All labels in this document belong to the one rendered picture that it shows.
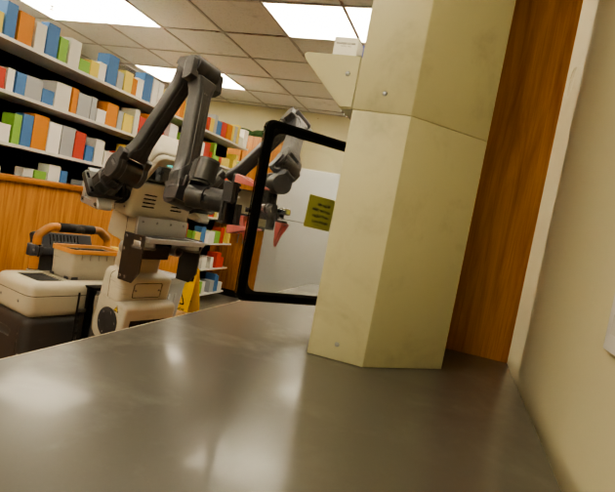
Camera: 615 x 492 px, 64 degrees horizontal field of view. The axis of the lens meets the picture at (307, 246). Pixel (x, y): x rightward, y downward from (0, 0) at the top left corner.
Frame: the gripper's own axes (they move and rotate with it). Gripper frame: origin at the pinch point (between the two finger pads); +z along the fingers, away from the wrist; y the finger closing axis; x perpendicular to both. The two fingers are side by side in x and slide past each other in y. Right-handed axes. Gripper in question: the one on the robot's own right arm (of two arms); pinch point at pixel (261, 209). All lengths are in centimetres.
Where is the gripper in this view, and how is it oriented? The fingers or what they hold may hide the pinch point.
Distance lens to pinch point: 117.7
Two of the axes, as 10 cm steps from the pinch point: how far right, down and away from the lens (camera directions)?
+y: 1.9, -9.8, -0.6
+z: 9.4, 2.0, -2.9
